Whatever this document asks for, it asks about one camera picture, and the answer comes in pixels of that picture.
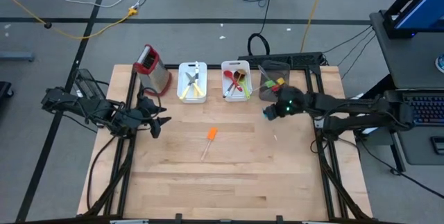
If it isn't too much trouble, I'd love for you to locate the black mesh power box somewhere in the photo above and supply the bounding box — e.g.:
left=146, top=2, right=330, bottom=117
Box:
left=73, top=68, right=105, bottom=100

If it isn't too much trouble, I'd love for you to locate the small light wooden spoon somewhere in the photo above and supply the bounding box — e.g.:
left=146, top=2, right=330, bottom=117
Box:
left=231, top=71, right=246, bottom=97

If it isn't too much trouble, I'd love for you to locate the thin black cable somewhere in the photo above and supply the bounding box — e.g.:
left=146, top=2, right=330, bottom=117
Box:
left=341, top=35, right=377, bottom=80
left=337, top=31, right=377, bottom=67
left=321, top=25, right=375, bottom=55

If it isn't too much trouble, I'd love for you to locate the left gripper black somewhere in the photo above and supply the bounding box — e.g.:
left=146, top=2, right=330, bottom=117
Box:
left=137, top=94, right=172, bottom=139

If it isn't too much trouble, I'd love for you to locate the black aluminium table frame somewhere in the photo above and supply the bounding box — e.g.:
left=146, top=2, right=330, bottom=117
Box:
left=81, top=62, right=372, bottom=221

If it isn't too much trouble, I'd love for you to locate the white paper sheet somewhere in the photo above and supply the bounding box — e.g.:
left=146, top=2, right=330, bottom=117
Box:
left=345, top=93, right=379, bottom=135

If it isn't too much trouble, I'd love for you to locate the grey floor bar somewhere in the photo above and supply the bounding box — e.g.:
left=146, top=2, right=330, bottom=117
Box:
left=0, top=52, right=36, bottom=62

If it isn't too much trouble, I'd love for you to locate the grey translucent plastic bin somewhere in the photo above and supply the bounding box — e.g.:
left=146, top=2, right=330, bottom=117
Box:
left=258, top=60, right=291, bottom=103

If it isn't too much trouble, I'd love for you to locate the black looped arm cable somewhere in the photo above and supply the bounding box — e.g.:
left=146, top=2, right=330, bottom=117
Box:
left=85, top=134, right=121, bottom=213

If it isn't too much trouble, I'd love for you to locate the white plastic bin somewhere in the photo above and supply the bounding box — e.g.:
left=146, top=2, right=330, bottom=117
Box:
left=176, top=61, right=208, bottom=104
left=221, top=60, right=253, bottom=103

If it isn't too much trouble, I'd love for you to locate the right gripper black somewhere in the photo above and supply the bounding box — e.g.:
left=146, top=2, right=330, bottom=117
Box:
left=265, top=85, right=308, bottom=121

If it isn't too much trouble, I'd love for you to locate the small black desk device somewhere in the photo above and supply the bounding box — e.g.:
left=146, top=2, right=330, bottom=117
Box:
left=429, top=136, right=444, bottom=155

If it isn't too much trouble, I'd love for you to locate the yellow floor cable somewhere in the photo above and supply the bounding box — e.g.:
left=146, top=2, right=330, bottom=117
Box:
left=300, top=0, right=329, bottom=53

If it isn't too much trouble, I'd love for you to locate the green silicone spoon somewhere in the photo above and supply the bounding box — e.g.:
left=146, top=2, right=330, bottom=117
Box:
left=239, top=76, right=251, bottom=100

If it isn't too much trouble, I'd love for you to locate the black keyboard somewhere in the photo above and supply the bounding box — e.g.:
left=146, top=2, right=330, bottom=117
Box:
left=411, top=95, right=444, bottom=127

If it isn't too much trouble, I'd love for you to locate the orange spatula clear handle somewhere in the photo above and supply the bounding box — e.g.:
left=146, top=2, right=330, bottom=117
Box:
left=200, top=127, right=219, bottom=162

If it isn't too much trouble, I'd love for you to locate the red spatula clear handle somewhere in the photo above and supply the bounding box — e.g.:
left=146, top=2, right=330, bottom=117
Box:
left=258, top=64, right=281, bottom=93

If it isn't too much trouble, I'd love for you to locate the cream-handled table knife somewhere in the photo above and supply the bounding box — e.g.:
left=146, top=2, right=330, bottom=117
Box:
left=179, top=76, right=196, bottom=101
left=185, top=71, right=206, bottom=97
left=194, top=60, right=200, bottom=97

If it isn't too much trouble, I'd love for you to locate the red silicone spoon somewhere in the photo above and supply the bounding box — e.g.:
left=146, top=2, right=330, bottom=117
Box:
left=223, top=70, right=243, bottom=92

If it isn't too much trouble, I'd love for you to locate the round blue white object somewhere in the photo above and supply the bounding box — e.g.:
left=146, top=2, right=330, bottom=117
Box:
left=434, top=53, right=444, bottom=75

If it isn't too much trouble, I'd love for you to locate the grey computer cart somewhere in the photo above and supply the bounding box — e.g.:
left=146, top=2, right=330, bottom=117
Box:
left=346, top=10, right=444, bottom=176

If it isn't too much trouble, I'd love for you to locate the black coiled cable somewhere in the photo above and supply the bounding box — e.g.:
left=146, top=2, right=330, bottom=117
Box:
left=246, top=0, right=278, bottom=58

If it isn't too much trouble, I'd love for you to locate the green spatula clear handle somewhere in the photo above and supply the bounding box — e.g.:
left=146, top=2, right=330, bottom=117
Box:
left=253, top=79, right=277, bottom=90

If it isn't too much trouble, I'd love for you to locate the yellow cable with plug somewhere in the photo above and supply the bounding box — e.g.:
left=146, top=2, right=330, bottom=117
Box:
left=0, top=0, right=139, bottom=40

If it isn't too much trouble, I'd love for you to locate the black floor object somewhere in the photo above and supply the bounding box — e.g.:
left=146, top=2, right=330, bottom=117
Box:
left=0, top=80, right=15, bottom=114

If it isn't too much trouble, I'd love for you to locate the long black floor cable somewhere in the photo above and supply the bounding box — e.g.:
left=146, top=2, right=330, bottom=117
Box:
left=359, top=139, right=444, bottom=200

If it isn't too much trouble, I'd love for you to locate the red and steel box grater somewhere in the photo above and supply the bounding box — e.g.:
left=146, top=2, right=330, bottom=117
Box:
left=133, top=44, right=173, bottom=97

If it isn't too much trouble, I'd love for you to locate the left wrist black cable loop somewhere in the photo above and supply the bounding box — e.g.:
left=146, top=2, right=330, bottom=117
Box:
left=137, top=87, right=162, bottom=114

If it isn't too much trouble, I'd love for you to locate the black computer monitor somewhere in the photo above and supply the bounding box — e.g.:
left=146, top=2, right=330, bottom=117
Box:
left=383, top=0, right=444, bottom=40

